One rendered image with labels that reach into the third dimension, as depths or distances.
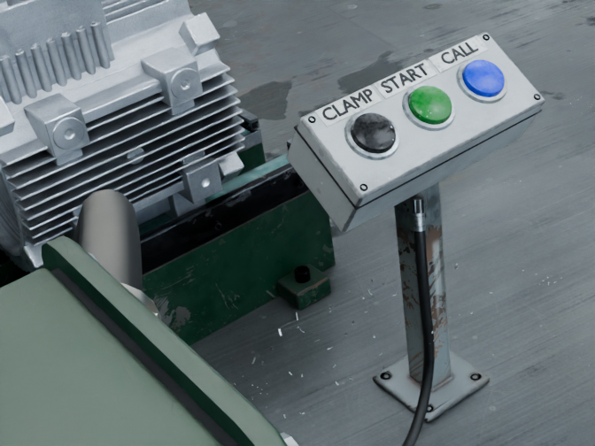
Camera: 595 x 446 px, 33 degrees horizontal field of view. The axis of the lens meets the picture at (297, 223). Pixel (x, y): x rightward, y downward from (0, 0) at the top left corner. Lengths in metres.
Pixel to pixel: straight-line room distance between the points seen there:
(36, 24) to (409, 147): 0.29
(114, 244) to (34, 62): 0.58
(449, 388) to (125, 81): 0.36
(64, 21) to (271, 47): 0.72
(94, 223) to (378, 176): 0.44
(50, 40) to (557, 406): 0.48
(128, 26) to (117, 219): 0.61
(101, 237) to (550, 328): 0.73
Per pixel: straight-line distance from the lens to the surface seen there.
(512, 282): 0.97
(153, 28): 0.84
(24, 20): 0.78
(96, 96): 0.79
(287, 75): 1.39
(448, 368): 0.85
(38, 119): 0.76
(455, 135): 0.69
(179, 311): 0.91
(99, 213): 0.23
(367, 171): 0.66
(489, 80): 0.72
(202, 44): 0.82
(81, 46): 0.80
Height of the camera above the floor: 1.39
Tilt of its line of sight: 34 degrees down
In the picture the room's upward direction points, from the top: 9 degrees counter-clockwise
